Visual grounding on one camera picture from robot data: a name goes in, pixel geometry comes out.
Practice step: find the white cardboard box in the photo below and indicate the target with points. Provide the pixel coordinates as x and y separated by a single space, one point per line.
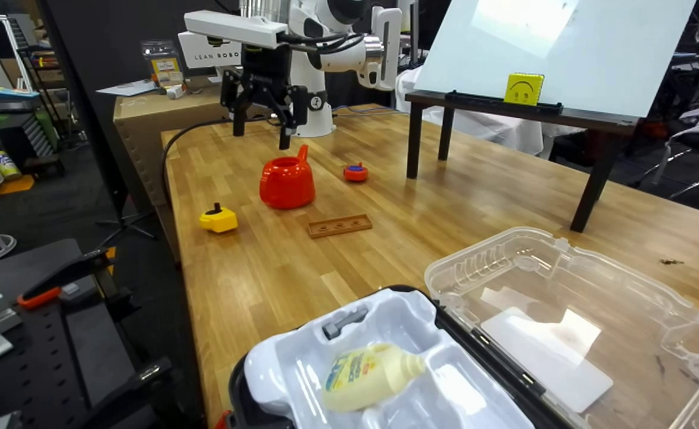
208 52

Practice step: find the yellow lotion bottle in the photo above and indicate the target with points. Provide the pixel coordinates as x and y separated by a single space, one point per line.
371 374

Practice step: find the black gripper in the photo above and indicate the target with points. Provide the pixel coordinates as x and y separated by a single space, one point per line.
243 89

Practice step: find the yellow smiley sticky note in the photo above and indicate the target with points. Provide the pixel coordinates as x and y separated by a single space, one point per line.
524 89

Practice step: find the orange handled clamp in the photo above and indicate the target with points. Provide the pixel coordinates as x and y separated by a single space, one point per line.
51 287

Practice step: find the whiteboard on black stand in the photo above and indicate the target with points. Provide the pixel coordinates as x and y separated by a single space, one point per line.
603 65

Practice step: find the clear plastic case lid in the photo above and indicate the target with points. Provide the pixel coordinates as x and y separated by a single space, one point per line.
615 345

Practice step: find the orange teapot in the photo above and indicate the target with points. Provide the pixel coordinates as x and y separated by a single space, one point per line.
288 182

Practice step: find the brown wooden ruler block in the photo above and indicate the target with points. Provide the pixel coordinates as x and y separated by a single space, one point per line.
337 224

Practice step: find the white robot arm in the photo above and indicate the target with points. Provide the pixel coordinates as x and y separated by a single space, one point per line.
293 45

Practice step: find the small red blue toy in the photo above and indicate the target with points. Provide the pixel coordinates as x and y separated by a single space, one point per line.
357 172

